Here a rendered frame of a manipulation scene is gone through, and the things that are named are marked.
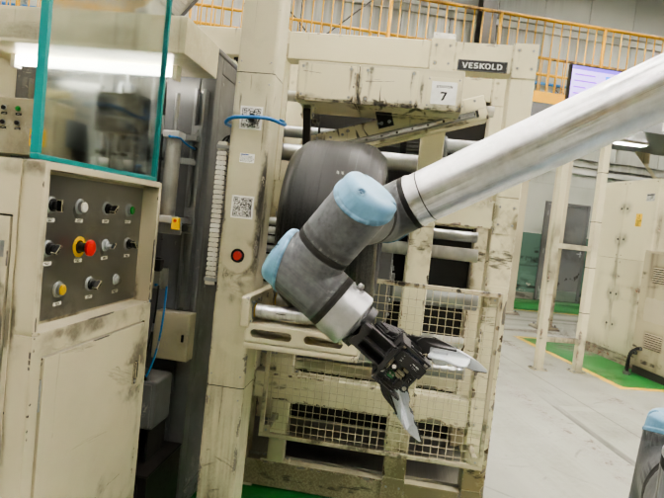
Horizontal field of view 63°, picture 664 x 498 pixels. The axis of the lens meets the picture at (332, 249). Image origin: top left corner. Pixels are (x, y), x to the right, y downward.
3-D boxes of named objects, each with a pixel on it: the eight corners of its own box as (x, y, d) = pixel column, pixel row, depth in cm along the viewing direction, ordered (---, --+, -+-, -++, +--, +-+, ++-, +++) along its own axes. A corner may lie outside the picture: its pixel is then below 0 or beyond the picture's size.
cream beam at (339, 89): (293, 99, 199) (297, 58, 198) (306, 114, 224) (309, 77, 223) (461, 113, 191) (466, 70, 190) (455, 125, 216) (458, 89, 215)
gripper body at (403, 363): (399, 405, 78) (337, 350, 78) (398, 385, 86) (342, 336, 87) (436, 368, 77) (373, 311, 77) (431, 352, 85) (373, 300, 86)
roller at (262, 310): (250, 317, 169) (251, 303, 169) (254, 315, 174) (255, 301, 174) (361, 332, 165) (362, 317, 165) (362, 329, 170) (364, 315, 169)
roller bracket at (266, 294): (238, 327, 166) (241, 295, 166) (270, 307, 206) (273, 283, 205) (249, 328, 166) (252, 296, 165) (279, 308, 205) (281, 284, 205)
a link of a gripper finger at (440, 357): (492, 382, 78) (428, 374, 79) (484, 371, 84) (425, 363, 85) (494, 362, 78) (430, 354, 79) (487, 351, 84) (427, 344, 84)
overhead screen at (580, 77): (564, 123, 497) (571, 62, 494) (560, 124, 502) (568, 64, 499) (623, 131, 505) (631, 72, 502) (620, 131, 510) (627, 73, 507)
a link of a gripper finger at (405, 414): (402, 456, 80) (389, 397, 80) (401, 440, 86) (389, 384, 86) (423, 454, 80) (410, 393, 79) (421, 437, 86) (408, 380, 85)
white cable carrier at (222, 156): (204, 284, 180) (217, 140, 178) (209, 282, 185) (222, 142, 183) (216, 286, 180) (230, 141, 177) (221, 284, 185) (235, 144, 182)
